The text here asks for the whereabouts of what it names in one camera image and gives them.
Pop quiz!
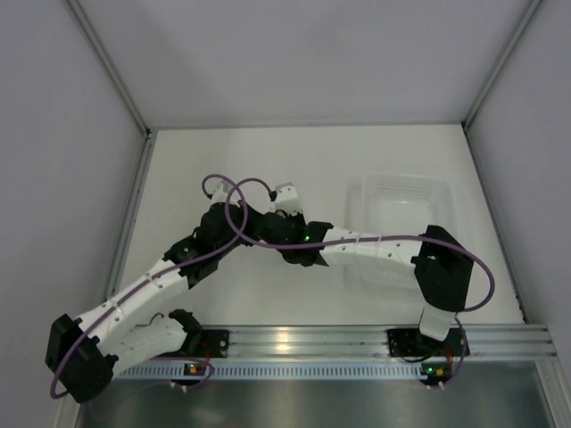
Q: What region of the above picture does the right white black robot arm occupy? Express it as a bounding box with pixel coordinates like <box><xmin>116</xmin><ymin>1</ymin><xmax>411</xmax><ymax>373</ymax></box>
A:
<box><xmin>253</xmin><ymin>213</ymin><xmax>474</xmax><ymax>354</ymax></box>

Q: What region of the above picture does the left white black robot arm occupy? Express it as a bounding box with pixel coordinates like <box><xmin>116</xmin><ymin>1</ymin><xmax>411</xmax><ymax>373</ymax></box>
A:
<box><xmin>46</xmin><ymin>202</ymin><xmax>263</xmax><ymax>404</ymax></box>

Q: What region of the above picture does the translucent white plastic bin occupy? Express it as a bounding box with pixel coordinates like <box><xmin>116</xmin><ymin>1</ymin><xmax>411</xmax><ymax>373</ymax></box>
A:
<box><xmin>343</xmin><ymin>173</ymin><xmax>470</xmax><ymax>294</ymax></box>

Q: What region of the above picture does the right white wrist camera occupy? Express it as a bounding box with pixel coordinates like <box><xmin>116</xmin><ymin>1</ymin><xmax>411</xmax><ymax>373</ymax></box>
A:
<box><xmin>269</xmin><ymin>182</ymin><xmax>302</xmax><ymax>218</ymax></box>

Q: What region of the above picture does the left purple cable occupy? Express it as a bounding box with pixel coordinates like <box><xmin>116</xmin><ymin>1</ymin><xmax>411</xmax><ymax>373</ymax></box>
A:
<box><xmin>47</xmin><ymin>172</ymin><xmax>249</xmax><ymax>399</ymax></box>

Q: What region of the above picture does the purple cable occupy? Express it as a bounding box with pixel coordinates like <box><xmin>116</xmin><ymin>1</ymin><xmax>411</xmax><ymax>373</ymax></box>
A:
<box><xmin>225</xmin><ymin>177</ymin><xmax>497</xmax><ymax>313</ymax></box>
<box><xmin>47</xmin><ymin>172</ymin><xmax>249</xmax><ymax>399</ymax></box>

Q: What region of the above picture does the slotted grey cable duct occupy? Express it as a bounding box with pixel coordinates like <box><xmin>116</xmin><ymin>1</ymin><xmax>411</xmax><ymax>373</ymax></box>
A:
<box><xmin>117</xmin><ymin>360</ymin><xmax>448</xmax><ymax>381</ymax></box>

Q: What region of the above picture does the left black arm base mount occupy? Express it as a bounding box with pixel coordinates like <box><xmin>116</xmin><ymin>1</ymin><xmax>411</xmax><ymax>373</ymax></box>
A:
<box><xmin>196</xmin><ymin>329</ymin><xmax>230</xmax><ymax>359</ymax></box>

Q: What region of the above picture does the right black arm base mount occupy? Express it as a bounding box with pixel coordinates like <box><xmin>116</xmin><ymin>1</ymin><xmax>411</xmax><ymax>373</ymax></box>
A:
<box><xmin>386</xmin><ymin>328</ymin><xmax>426</xmax><ymax>358</ymax></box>

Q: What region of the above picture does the left aluminium frame post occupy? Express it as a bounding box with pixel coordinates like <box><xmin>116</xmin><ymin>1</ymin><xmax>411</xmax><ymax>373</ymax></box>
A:
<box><xmin>62</xmin><ymin>0</ymin><xmax>156</xmax><ymax>298</ymax></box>

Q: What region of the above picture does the aluminium frame post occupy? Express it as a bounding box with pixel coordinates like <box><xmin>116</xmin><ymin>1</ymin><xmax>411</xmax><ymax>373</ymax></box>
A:
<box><xmin>62</xmin><ymin>0</ymin><xmax>156</xmax><ymax>298</ymax></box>
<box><xmin>461</xmin><ymin>0</ymin><xmax>548</xmax><ymax>135</ymax></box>

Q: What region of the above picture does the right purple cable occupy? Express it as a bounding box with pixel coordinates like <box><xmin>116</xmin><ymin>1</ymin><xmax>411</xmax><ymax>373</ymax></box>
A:
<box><xmin>225</xmin><ymin>177</ymin><xmax>497</xmax><ymax>313</ymax></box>

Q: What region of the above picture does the right aluminium frame post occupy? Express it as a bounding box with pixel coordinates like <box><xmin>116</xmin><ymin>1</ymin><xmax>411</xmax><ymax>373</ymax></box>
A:
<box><xmin>461</xmin><ymin>0</ymin><xmax>548</xmax><ymax>135</ymax></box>

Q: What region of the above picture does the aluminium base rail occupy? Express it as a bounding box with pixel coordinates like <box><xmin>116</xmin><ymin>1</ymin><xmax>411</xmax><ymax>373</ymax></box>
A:
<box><xmin>203</xmin><ymin>325</ymin><xmax>557</xmax><ymax>361</ymax></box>

